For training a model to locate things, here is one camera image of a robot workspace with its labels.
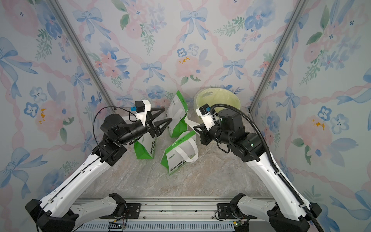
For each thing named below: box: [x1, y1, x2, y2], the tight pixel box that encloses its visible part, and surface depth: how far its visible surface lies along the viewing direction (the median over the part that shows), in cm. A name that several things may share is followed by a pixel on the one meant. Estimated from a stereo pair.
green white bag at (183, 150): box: [160, 130, 199, 175], surface depth 74 cm
